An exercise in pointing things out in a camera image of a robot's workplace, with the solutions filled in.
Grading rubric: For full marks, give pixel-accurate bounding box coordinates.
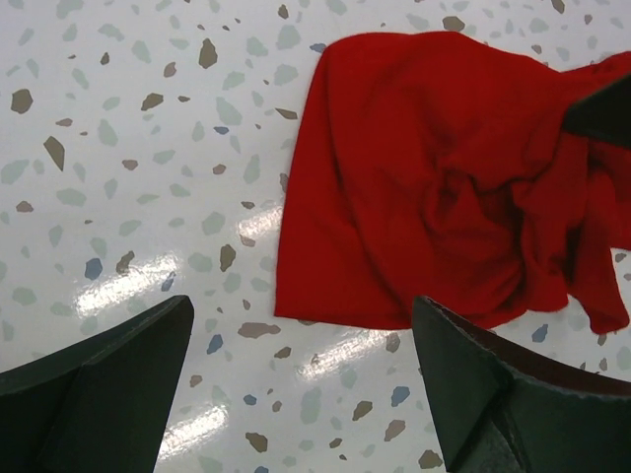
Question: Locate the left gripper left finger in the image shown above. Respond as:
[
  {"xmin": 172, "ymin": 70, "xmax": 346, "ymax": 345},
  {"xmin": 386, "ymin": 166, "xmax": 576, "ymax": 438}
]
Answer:
[{"xmin": 1, "ymin": 296, "xmax": 194, "ymax": 473}]

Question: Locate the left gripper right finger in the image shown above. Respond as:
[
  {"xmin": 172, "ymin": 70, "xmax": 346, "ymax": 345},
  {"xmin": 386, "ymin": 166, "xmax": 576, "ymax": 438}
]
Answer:
[{"xmin": 412, "ymin": 298, "xmax": 630, "ymax": 473}]

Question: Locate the bright red t-shirt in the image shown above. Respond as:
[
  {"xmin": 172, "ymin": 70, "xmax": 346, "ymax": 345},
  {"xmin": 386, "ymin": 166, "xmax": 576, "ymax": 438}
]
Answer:
[{"xmin": 274, "ymin": 32, "xmax": 630, "ymax": 334}]

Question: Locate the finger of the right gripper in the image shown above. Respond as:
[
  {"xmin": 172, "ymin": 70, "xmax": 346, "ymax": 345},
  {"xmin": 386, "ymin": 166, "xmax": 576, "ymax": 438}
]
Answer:
[{"xmin": 562, "ymin": 74, "xmax": 631, "ymax": 144}]

